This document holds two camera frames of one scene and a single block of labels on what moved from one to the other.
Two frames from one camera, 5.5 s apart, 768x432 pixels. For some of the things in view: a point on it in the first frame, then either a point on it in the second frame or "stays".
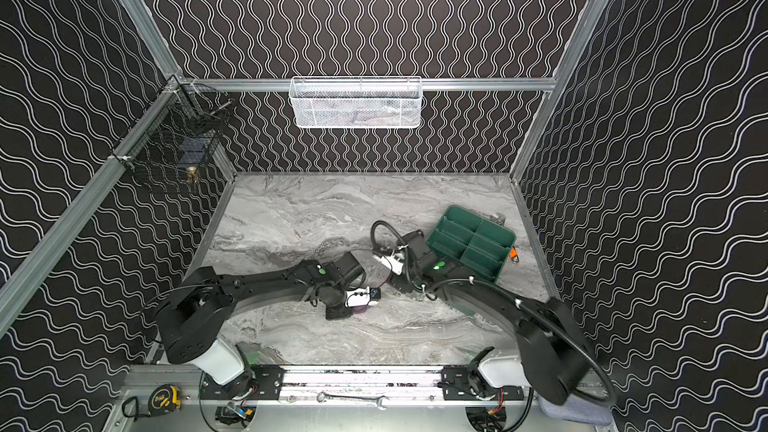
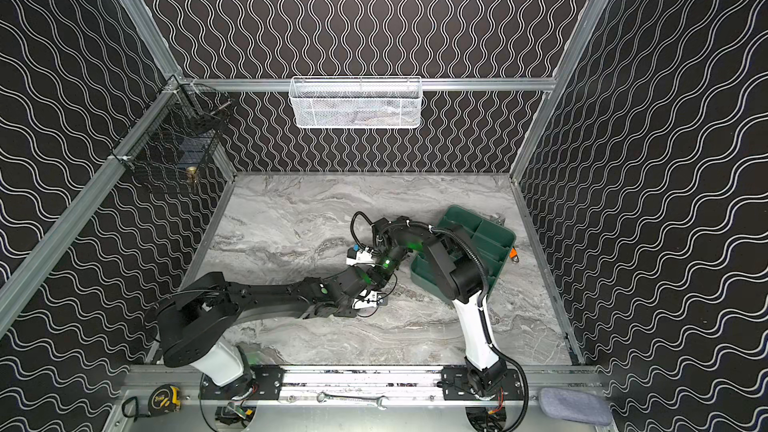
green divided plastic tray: x=478 y=241 stays
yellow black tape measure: x=166 y=398 stays
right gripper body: x=402 y=276 to x=384 y=235
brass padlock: x=191 y=174 stays
